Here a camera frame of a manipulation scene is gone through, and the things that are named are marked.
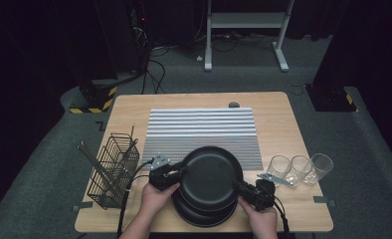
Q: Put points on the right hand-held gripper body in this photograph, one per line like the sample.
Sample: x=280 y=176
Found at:
x=263 y=195

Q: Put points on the grey striped placemat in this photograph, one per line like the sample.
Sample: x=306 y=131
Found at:
x=200 y=129

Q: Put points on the white plug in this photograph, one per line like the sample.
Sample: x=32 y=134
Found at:
x=199 y=58

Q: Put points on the dark equipment rack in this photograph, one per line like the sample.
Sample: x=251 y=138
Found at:
x=139 y=33

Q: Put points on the black stand with hazard tape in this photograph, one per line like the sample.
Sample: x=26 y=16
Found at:
x=98 y=94
x=330 y=98

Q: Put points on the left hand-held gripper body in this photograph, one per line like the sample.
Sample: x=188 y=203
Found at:
x=162 y=177

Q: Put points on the silver fork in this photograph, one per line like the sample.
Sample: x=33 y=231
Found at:
x=132 y=130

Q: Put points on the clear drinking glass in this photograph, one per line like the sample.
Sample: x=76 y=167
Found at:
x=298 y=169
x=278 y=167
x=320 y=166

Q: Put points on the person's left hand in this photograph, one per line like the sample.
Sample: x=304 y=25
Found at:
x=156 y=200

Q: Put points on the black plate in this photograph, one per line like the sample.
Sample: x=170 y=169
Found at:
x=210 y=179
x=205 y=225
x=200 y=215

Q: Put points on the person's right hand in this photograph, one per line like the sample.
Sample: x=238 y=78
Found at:
x=263 y=222

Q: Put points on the white desk frame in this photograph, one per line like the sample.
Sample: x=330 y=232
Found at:
x=247 y=20

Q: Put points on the grey table grommet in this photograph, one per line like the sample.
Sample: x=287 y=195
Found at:
x=234 y=105

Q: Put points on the grey table bracket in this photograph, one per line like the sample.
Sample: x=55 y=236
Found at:
x=83 y=205
x=323 y=200

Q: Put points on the long metal utensil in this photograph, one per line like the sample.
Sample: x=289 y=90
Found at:
x=93 y=159

